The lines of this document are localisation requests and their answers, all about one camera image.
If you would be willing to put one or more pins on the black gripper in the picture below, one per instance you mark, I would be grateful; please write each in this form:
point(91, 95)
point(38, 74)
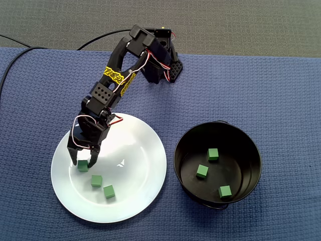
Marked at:
point(85, 141)

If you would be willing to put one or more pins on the green cube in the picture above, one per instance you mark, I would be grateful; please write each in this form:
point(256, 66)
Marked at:
point(213, 154)
point(202, 171)
point(225, 191)
point(82, 166)
point(109, 191)
point(96, 180)

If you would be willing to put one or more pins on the white round plate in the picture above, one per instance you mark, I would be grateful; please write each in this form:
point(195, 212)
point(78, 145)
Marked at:
point(125, 180)

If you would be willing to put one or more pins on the black metal bucket container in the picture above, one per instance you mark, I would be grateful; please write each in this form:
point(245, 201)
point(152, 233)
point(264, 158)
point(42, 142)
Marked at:
point(238, 155)

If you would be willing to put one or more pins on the blue woven table cloth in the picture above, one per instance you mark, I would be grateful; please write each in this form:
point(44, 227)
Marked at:
point(288, 100)

